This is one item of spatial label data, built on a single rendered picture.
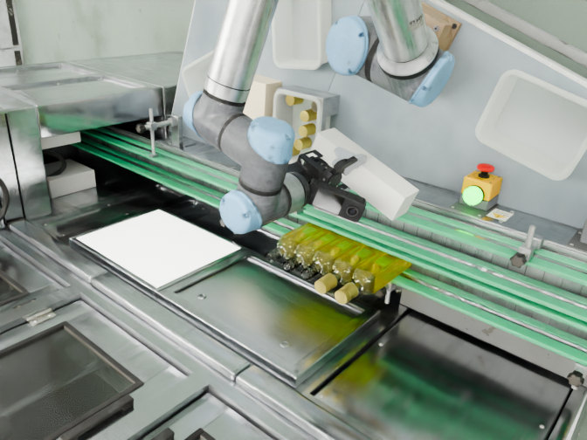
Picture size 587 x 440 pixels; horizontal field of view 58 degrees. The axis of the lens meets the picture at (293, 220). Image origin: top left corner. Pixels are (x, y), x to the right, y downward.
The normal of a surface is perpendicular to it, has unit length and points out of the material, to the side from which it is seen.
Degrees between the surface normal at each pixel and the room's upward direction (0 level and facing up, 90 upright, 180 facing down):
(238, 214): 0
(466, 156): 0
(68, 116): 90
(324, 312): 90
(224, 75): 25
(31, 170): 90
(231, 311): 90
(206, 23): 0
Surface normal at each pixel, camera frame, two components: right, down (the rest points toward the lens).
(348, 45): -0.74, 0.22
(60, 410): 0.05, -0.90
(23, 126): 0.77, 0.31
